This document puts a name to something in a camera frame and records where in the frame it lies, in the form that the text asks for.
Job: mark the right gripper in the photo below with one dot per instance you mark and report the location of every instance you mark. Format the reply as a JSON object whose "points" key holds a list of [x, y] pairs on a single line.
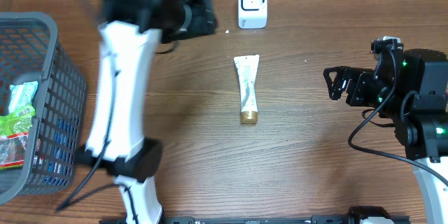
{"points": [[354, 96]]}

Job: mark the white tube gold cap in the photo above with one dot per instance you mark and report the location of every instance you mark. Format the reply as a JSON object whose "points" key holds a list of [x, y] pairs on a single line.
{"points": [[247, 69]]}

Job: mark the white barcode scanner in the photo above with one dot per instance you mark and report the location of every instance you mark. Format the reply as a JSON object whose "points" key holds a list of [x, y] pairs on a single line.
{"points": [[252, 14]]}

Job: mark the green snack bag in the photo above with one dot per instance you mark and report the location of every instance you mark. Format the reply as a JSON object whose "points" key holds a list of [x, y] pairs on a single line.
{"points": [[15, 129]]}

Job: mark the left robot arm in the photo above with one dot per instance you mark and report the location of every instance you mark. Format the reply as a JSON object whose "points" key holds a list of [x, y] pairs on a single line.
{"points": [[131, 32]]}

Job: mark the light teal tissue pack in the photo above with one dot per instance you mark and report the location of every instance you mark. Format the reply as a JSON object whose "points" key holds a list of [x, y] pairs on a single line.
{"points": [[22, 95]]}

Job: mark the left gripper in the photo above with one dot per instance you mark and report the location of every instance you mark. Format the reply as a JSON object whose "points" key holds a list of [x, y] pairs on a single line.
{"points": [[204, 18]]}

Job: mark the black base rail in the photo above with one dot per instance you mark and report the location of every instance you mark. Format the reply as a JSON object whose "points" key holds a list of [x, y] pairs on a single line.
{"points": [[355, 215]]}

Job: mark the blue snack wrapper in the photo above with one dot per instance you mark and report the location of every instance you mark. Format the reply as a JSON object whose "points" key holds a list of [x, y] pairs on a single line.
{"points": [[58, 142]]}

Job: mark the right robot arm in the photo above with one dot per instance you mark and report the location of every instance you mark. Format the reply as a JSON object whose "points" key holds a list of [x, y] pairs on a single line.
{"points": [[409, 89]]}

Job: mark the grey plastic mesh basket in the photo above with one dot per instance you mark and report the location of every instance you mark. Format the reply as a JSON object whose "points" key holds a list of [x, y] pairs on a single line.
{"points": [[30, 51]]}

